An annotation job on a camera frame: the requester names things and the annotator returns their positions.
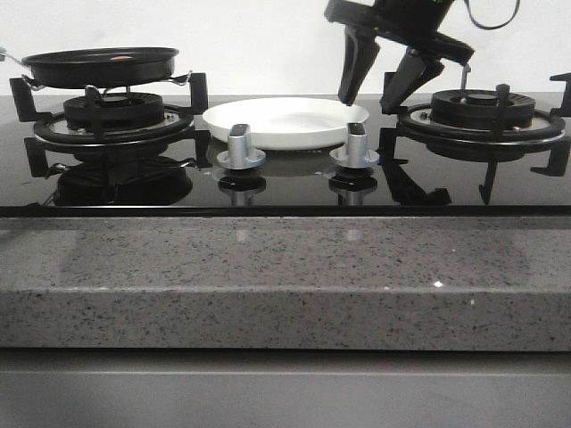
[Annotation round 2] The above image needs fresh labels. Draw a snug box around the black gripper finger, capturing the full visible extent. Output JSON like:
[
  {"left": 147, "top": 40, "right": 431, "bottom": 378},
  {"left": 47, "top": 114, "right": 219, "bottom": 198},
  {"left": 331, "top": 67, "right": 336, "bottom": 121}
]
[
  {"left": 380, "top": 48, "right": 444, "bottom": 114},
  {"left": 338, "top": 26, "right": 380, "bottom": 106}
]

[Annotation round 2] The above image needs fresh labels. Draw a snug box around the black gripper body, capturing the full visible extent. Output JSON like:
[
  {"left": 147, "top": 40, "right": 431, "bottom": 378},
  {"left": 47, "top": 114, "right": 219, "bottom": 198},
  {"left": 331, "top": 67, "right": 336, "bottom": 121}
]
[{"left": 325, "top": 0, "right": 474, "bottom": 65}]

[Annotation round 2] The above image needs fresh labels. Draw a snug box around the white plate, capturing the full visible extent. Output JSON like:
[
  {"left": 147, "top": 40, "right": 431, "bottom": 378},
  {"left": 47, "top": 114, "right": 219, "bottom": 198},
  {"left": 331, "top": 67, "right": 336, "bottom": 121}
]
[{"left": 203, "top": 97, "right": 369, "bottom": 151}]

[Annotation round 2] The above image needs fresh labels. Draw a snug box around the black frying pan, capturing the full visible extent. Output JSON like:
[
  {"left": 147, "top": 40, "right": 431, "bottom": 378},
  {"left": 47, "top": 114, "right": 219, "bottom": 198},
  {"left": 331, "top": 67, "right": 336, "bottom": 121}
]
[{"left": 21, "top": 46, "right": 179, "bottom": 89}]

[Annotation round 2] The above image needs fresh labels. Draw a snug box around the fried egg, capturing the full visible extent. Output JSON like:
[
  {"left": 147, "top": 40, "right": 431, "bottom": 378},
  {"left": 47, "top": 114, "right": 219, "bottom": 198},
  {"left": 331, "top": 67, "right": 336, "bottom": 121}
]
[{"left": 110, "top": 55, "right": 133, "bottom": 61}]

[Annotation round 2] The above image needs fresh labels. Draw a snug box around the right black gas burner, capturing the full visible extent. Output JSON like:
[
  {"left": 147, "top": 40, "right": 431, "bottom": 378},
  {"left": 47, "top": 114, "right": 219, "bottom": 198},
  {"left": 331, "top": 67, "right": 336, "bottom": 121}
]
[{"left": 430, "top": 89, "right": 535, "bottom": 130}]

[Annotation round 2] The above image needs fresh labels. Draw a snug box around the black gas burner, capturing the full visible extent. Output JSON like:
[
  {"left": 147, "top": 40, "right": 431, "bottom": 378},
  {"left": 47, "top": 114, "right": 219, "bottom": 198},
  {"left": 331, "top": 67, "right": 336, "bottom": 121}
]
[
  {"left": 63, "top": 93, "right": 164, "bottom": 131},
  {"left": 430, "top": 89, "right": 535, "bottom": 130}
]

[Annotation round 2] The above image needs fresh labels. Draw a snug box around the right silver stove knob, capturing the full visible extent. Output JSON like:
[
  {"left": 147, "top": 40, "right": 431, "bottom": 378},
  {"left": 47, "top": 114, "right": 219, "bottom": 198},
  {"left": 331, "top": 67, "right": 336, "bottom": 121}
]
[{"left": 329, "top": 122, "right": 380, "bottom": 169}]

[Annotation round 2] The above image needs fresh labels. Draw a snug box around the silver stove knob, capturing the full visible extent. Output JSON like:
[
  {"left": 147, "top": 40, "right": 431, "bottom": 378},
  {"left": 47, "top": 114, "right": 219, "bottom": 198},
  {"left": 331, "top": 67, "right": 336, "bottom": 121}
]
[
  {"left": 329, "top": 122, "right": 380, "bottom": 169},
  {"left": 217, "top": 124, "right": 266, "bottom": 170}
]

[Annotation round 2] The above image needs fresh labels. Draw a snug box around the left silver stove knob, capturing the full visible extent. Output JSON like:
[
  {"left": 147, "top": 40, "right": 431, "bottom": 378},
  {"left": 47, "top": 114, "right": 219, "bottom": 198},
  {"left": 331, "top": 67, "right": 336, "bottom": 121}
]
[{"left": 217, "top": 124, "right": 266, "bottom": 170}]

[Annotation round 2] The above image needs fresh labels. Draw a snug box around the black glass cooktop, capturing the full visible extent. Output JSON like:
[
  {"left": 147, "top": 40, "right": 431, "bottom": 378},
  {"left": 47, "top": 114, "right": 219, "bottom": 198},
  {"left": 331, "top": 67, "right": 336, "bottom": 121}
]
[{"left": 1, "top": 95, "right": 570, "bottom": 218}]

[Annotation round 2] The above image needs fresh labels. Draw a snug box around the left black gas burner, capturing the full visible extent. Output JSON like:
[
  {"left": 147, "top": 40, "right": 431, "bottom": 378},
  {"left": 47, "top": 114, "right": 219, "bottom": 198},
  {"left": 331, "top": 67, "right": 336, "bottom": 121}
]
[{"left": 63, "top": 93, "right": 164, "bottom": 131}]

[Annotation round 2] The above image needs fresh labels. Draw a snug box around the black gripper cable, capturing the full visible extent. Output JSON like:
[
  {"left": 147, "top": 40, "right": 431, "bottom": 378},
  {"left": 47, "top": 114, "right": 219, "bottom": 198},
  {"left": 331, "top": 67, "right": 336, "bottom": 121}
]
[{"left": 460, "top": 0, "right": 523, "bottom": 31}]

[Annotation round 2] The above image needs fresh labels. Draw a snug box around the wire pan support ring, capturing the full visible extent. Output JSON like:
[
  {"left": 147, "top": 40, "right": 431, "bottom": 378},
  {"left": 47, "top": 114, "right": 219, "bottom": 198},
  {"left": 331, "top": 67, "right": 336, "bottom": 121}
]
[{"left": 21, "top": 70, "right": 194, "bottom": 99}]

